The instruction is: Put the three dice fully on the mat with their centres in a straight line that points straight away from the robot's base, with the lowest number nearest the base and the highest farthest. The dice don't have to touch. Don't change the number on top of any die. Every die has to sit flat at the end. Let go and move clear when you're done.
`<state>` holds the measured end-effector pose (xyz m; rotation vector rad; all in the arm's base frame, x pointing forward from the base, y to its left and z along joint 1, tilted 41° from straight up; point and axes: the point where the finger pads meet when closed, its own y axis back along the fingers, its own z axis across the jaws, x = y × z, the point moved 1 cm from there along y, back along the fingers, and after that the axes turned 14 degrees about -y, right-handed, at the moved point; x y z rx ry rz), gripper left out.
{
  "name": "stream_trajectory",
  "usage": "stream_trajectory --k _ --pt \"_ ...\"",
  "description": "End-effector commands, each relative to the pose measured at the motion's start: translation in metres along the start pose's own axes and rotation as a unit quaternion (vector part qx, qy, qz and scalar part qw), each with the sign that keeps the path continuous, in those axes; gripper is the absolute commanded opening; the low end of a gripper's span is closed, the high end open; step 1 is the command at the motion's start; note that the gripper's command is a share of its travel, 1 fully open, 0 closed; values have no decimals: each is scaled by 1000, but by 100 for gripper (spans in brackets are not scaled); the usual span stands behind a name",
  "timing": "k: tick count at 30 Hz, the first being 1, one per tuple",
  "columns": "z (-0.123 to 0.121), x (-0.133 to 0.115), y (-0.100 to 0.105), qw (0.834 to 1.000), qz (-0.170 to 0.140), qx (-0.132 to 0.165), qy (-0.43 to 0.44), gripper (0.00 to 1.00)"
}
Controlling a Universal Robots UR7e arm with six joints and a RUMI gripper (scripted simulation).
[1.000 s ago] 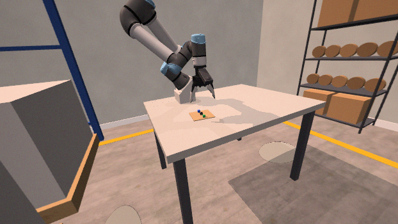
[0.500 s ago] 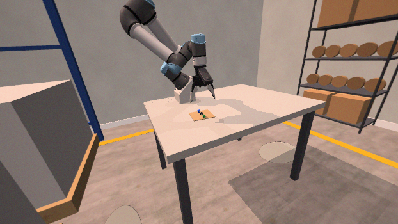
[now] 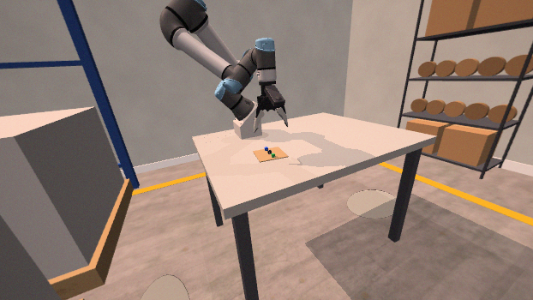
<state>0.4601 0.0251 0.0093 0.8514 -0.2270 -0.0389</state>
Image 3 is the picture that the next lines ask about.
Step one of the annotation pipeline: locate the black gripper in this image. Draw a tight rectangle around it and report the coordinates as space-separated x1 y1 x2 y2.
254 81 288 133

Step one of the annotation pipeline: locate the orange flat mat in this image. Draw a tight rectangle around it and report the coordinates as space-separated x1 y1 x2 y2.
253 147 288 162

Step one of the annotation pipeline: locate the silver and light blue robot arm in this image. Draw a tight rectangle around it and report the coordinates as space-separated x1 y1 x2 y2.
159 0 277 121

